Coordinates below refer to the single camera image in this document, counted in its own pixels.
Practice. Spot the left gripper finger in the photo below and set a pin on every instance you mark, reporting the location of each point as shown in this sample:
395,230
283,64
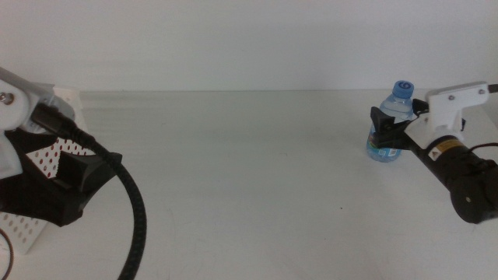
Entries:
81,171
35,140

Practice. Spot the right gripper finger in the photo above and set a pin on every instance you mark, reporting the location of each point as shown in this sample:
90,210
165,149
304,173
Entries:
420,108
381,122

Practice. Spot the clear water bottle blue cap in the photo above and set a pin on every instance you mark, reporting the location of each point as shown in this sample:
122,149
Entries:
397,105

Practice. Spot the white perforated plastic basket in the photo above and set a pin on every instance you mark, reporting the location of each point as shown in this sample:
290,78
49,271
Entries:
19,233

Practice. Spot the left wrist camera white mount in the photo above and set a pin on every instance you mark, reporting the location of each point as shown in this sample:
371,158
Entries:
15,109

